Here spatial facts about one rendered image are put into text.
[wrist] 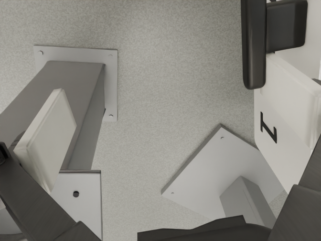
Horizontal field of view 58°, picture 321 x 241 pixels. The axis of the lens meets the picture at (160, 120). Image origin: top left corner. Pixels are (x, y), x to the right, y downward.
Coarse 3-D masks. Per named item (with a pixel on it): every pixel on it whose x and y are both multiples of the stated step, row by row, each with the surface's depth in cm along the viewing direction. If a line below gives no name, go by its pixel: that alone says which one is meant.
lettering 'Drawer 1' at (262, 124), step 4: (272, 0) 21; (260, 112) 28; (260, 116) 28; (260, 120) 28; (260, 124) 28; (264, 124) 27; (260, 128) 29; (268, 132) 26; (276, 132) 25; (272, 136) 26; (276, 136) 25; (276, 140) 25
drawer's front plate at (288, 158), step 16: (320, 0) 15; (320, 16) 16; (320, 32) 16; (304, 48) 18; (320, 48) 16; (304, 64) 18; (320, 64) 16; (256, 96) 28; (256, 112) 29; (272, 112) 25; (256, 128) 30; (272, 128) 26; (288, 128) 22; (256, 144) 31; (272, 144) 26; (288, 144) 23; (304, 144) 20; (272, 160) 27; (288, 160) 23; (304, 160) 20; (288, 176) 24; (288, 192) 24
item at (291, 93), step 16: (272, 64) 17; (288, 64) 16; (272, 80) 17; (288, 80) 15; (304, 80) 14; (272, 96) 18; (288, 96) 15; (304, 96) 14; (320, 96) 13; (288, 112) 16; (304, 112) 14; (320, 112) 13; (304, 128) 14; (320, 128) 13
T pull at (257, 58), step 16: (256, 0) 16; (288, 0) 16; (304, 0) 16; (256, 16) 16; (272, 16) 16; (288, 16) 16; (304, 16) 17; (256, 32) 17; (272, 32) 17; (288, 32) 17; (304, 32) 17; (256, 48) 17; (272, 48) 17; (288, 48) 17; (256, 64) 18; (256, 80) 18
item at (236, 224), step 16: (208, 224) 8; (224, 224) 8; (240, 224) 8; (256, 224) 8; (144, 240) 8; (160, 240) 8; (176, 240) 8; (192, 240) 8; (208, 240) 8; (224, 240) 8; (240, 240) 8; (256, 240) 7
